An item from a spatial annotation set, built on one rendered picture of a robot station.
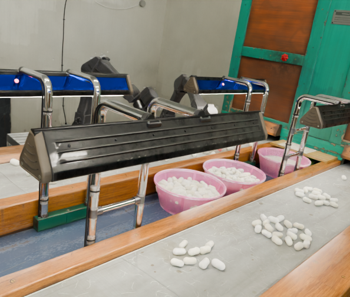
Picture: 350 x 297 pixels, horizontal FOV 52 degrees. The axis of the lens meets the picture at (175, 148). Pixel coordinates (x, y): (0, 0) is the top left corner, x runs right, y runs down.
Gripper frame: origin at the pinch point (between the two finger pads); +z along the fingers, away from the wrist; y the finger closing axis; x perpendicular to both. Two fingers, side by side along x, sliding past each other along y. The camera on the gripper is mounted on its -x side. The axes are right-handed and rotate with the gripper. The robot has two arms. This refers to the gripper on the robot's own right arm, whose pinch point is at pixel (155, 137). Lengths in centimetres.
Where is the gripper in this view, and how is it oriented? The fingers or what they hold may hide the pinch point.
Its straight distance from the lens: 164.4
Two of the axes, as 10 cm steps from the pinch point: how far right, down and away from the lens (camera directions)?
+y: 6.9, -1.2, 7.1
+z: 4.5, 8.4, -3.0
